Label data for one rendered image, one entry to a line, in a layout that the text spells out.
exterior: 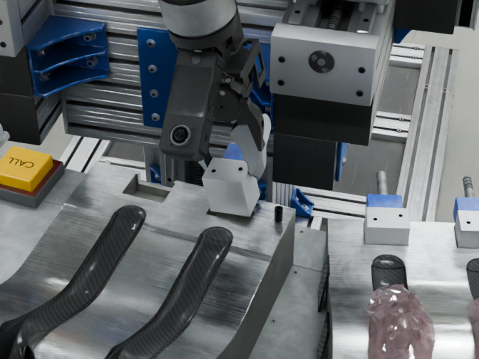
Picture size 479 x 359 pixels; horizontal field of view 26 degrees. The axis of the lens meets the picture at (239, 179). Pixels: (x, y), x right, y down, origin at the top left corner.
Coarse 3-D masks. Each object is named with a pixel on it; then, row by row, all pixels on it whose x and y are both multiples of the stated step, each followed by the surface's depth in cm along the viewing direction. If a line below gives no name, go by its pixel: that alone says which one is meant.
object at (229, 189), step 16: (224, 160) 119; (240, 160) 118; (208, 176) 117; (224, 176) 117; (240, 176) 116; (208, 192) 119; (224, 192) 118; (240, 192) 117; (256, 192) 120; (224, 208) 120; (240, 208) 119
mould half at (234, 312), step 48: (96, 192) 124; (192, 192) 124; (48, 240) 118; (96, 240) 118; (144, 240) 118; (192, 240) 118; (240, 240) 117; (288, 240) 122; (0, 288) 110; (48, 288) 112; (144, 288) 112; (240, 288) 112; (48, 336) 101; (96, 336) 102; (192, 336) 106; (240, 336) 110
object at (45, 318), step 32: (128, 224) 120; (96, 256) 117; (192, 256) 116; (224, 256) 116; (64, 288) 112; (96, 288) 113; (192, 288) 113; (32, 320) 105; (64, 320) 105; (160, 320) 109; (0, 352) 100; (32, 352) 97; (128, 352) 101; (160, 352) 101
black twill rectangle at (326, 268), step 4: (328, 256) 119; (328, 260) 119; (324, 264) 120; (328, 264) 118; (324, 268) 120; (328, 268) 118; (324, 272) 119; (328, 272) 117; (324, 276) 119; (328, 276) 117; (324, 280) 118; (320, 284) 122; (324, 284) 118; (320, 288) 121; (324, 288) 119; (320, 292) 121; (324, 292) 119; (320, 296) 120; (320, 300) 120; (320, 304) 120; (320, 308) 121
